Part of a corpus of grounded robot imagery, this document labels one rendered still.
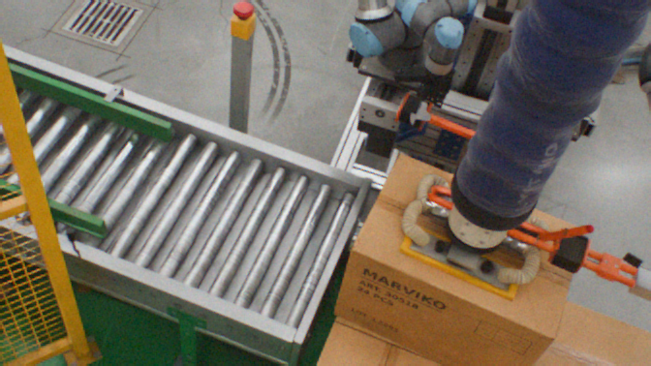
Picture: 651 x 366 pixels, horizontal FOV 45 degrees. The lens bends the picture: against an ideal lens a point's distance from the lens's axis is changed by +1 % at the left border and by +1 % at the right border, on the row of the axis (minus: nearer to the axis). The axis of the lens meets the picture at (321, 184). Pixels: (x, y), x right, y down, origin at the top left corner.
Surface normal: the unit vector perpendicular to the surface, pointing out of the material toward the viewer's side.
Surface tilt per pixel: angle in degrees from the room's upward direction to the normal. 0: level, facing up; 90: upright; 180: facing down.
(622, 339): 0
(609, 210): 0
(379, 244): 0
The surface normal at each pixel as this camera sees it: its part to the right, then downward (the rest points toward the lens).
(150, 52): 0.11, -0.59
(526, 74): -0.79, 0.51
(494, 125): -0.90, 0.01
